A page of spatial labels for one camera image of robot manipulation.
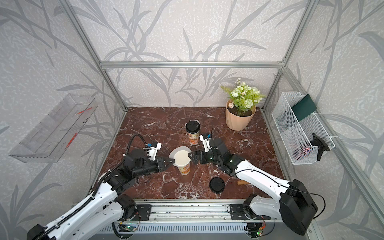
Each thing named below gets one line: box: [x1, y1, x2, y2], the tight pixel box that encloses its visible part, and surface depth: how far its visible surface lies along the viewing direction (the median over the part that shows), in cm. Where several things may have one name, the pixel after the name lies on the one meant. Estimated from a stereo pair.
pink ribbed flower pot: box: [225, 99, 257, 131], surface depth 101 cm
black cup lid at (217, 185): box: [209, 176, 225, 194], surface depth 83 cm
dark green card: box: [291, 93, 318, 122], surface depth 73 cm
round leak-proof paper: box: [168, 146, 192, 167], surface depth 78 cm
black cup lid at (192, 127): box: [185, 120, 201, 134], surface depth 88 cm
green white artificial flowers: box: [220, 78, 267, 116], surface depth 88 cm
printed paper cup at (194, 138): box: [187, 131, 200, 146], surface depth 93 cm
